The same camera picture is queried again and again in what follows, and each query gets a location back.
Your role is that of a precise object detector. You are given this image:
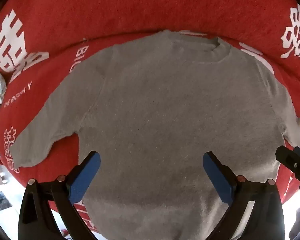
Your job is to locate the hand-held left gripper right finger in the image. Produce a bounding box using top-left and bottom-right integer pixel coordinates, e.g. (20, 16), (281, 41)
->
(202, 151), (285, 240)

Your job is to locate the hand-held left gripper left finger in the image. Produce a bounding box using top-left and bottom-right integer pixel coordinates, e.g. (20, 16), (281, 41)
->
(18, 151), (101, 240)

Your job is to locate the grey fleece sweater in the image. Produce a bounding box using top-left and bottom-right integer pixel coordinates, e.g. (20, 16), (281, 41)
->
(9, 29), (300, 240)

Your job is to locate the red printed blanket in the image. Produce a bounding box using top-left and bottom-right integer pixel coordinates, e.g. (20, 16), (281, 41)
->
(0, 0), (300, 234)

